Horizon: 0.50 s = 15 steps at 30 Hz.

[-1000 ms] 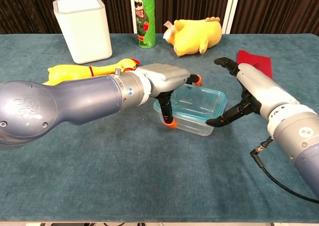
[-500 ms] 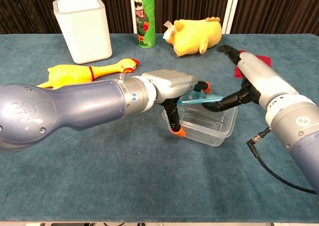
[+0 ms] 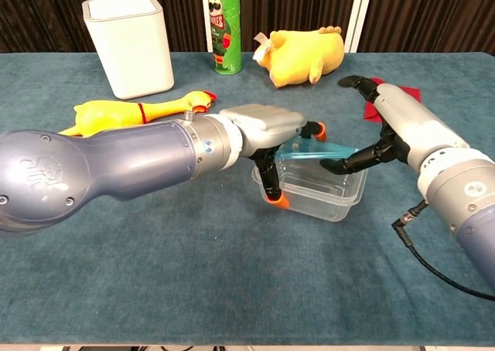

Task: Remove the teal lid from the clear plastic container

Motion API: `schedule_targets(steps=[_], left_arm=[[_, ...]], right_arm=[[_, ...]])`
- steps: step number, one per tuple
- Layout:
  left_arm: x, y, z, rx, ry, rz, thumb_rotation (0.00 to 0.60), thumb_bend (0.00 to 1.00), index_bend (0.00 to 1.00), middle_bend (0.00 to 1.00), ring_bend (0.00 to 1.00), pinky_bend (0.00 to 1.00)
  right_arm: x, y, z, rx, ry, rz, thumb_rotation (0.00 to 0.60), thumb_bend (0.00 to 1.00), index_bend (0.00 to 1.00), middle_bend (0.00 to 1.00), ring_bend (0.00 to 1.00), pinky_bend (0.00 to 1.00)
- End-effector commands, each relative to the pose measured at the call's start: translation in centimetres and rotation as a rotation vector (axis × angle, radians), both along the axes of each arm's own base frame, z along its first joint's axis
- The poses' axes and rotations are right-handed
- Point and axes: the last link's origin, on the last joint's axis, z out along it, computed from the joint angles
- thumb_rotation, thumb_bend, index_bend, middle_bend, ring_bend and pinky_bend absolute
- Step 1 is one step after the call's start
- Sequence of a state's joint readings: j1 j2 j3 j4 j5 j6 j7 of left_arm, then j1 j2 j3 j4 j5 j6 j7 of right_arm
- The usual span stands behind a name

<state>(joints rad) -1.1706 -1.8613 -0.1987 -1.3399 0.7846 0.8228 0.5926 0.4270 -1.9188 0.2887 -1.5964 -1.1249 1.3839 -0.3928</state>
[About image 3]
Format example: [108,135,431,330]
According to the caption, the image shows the green Pringles can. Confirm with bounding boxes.
[200,0,244,76]

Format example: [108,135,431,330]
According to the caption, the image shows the left silver hand orange fingertips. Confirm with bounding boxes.
[218,103,328,210]

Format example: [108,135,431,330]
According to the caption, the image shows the white square trash bin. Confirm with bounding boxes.
[81,0,176,100]

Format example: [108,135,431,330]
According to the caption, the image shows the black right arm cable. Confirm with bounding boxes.
[391,199,495,302]

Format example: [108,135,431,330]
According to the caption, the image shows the yellow rubber chicken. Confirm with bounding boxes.
[57,90,219,138]

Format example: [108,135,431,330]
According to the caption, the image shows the clear plastic container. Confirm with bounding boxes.
[251,158,369,223]

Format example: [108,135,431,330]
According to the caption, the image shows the yellow plush chicken toy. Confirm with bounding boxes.
[253,26,346,89]

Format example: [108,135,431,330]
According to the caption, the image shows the right silver hand black fingers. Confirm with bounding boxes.
[319,75,471,176]

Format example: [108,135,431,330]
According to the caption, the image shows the red envelope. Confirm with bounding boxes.
[363,77,425,123]

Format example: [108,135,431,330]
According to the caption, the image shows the teal container lid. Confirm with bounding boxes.
[276,140,359,162]

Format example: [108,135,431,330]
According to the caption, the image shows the teal table cloth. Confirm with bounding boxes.
[0,51,495,346]

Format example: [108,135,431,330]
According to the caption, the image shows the white partition post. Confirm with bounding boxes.
[343,0,375,53]

